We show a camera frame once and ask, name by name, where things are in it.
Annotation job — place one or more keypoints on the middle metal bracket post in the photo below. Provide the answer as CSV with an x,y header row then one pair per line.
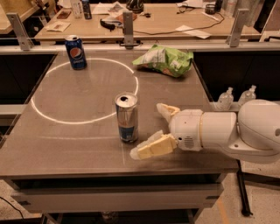
x,y
127,30

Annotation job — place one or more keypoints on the dark can on desk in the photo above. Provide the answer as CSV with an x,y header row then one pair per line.
x,y
86,9

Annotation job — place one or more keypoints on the paper card on desk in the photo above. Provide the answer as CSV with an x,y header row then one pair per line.
x,y
58,26

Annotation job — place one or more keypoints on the clear bottle on desk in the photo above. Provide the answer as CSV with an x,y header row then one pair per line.
x,y
76,8

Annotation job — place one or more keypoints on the black table leg bar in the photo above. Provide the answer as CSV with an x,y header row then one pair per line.
x,y
242,188

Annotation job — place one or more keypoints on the clear sanitizer bottle left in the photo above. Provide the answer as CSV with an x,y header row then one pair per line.
x,y
225,100

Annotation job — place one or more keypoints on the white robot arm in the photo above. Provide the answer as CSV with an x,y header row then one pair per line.
x,y
252,134

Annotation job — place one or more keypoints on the clear sanitizer bottle right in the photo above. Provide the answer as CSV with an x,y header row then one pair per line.
x,y
247,95

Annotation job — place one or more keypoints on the green rice chip bag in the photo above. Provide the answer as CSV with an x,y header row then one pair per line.
x,y
166,60

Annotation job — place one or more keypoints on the right metal bracket post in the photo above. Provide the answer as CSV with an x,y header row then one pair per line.
x,y
233,39

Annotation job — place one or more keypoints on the left metal bracket post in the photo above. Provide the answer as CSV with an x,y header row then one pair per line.
x,y
23,39

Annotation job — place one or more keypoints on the blue pepsi can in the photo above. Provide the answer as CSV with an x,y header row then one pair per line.
x,y
75,52

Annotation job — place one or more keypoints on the silver red bull can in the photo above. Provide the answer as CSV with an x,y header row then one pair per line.
x,y
127,116

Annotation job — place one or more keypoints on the white paper sheet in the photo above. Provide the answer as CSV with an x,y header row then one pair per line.
x,y
193,32

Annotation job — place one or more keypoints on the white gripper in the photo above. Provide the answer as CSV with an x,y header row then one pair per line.
x,y
185,128

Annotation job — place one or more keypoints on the clear sanitizer bottle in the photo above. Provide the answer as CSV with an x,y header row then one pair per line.
x,y
247,95
225,100

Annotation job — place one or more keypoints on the black glasses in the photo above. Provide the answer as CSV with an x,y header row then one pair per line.
x,y
108,26

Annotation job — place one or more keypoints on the metal bracket post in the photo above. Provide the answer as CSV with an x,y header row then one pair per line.
x,y
233,39
127,30
23,39

